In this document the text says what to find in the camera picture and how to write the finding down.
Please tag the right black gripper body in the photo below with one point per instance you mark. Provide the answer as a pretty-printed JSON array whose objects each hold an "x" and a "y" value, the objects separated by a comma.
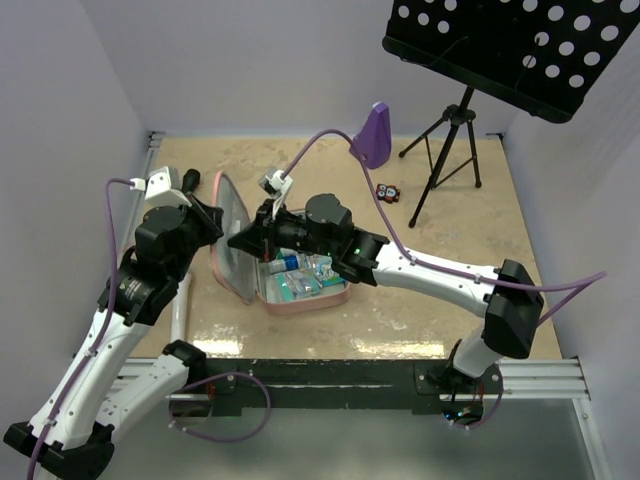
[{"x": 293, "y": 233}]

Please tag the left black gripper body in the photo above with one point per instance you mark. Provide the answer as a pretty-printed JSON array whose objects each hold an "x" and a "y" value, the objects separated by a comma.
[{"x": 201, "y": 229}]

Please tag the white blue small bottle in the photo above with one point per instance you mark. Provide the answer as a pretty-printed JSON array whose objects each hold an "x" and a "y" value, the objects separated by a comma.
[{"x": 287, "y": 263}]

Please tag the large blue packet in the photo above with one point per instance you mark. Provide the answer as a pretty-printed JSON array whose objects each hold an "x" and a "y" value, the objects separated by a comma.
[{"x": 323, "y": 271}]

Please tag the pink medicine kit case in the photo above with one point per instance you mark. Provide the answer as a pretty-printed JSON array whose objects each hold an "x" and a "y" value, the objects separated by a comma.
[{"x": 250, "y": 279}]

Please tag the teal topped zip bag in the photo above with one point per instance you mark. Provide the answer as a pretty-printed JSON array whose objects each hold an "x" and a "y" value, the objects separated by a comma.
[{"x": 297, "y": 285}]

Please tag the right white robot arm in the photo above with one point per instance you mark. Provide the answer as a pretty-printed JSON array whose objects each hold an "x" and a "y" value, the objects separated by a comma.
[{"x": 504, "y": 297}]

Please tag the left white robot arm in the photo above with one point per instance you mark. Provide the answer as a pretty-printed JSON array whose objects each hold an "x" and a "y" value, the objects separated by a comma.
[{"x": 73, "y": 435}]

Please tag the black microphone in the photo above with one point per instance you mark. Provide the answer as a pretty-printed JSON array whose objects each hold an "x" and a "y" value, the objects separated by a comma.
[{"x": 191, "y": 181}]

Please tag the white tube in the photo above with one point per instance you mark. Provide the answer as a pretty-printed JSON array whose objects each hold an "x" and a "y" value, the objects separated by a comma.
[{"x": 180, "y": 309}]

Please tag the owl pattern block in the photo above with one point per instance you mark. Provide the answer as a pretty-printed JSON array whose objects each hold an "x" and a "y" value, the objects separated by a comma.
[{"x": 387, "y": 193}]

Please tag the purple metronome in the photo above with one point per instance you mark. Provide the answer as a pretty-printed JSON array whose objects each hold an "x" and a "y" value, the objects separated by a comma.
[{"x": 373, "y": 143}]

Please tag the black music stand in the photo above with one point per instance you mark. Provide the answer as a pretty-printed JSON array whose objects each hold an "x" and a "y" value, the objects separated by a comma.
[{"x": 539, "y": 56}]

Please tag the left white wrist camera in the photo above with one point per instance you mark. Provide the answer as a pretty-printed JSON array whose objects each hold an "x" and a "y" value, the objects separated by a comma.
[{"x": 161, "y": 188}]

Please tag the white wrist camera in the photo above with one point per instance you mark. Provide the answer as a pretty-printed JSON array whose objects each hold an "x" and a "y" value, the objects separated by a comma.
[
  {"x": 161, "y": 188},
  {"x": 277, "y": 185}
]

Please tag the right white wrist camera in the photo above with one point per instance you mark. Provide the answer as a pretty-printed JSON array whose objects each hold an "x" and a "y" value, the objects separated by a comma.
[{"x": 277, "y": 185}]

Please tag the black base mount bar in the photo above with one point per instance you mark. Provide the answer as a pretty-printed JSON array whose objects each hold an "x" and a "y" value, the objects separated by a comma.
[{"x": 416, "y": 386}]

